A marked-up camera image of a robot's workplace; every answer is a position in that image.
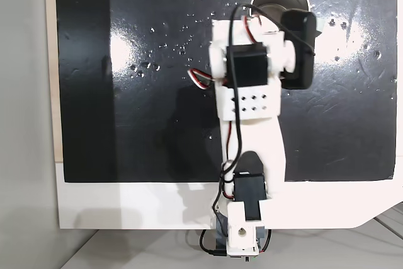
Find black table mat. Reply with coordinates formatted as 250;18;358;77
55;0;397;184

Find looped red white servo cable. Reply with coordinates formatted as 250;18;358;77
188;68;219;91

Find black oval camera box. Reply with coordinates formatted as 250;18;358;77
279;8;317;90

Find black base power cable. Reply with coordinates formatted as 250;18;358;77
198;227;273;256

